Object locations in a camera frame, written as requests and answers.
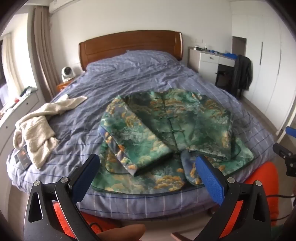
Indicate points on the wooden nightstand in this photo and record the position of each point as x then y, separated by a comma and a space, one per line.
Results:
63, 85

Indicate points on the black hanging jacket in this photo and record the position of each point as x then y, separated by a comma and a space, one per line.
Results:
242, 74

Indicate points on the white windowsill cabinet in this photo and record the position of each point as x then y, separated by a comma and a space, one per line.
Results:
20, 109

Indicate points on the beige curtain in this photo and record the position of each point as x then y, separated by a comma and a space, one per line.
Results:
44, 53

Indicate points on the green patterned jacket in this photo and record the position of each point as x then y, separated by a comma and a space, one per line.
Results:
166, 129

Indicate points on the white desk fan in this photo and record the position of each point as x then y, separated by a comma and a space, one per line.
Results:
67, 73

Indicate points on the white desk with drawers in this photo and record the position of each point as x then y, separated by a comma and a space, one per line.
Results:
205, 61

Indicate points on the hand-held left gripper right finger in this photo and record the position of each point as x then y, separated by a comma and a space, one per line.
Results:
211, 179

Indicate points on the wooden headboard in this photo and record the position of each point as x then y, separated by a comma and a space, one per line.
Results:
129, 46

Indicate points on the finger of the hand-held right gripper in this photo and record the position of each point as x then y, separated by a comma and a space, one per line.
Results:
291, 130

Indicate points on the cream fleece blanket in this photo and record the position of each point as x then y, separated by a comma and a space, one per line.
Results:
39, 132

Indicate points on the bed with blue striped sheet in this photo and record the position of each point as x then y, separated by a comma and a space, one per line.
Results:
138, 78

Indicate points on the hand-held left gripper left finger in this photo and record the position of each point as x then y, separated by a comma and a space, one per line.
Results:
86, 176

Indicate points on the white wardrobe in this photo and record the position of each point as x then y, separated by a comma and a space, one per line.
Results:
266, 58

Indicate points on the sheer white curtain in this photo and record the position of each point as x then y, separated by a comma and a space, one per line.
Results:
10, 64

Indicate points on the white air conditioner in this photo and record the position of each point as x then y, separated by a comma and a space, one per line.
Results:
69, 5

